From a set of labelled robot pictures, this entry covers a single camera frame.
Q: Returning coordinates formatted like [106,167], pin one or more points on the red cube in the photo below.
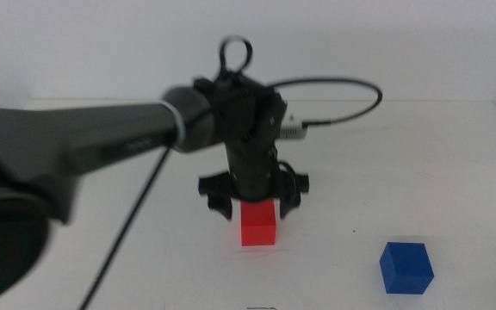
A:
[258,226]

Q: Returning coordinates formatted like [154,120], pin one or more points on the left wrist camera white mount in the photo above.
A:
[293,129]

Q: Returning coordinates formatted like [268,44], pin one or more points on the blue cube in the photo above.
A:
[406,269]

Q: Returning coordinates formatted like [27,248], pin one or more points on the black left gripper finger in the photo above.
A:
[222,207]
[288,203]

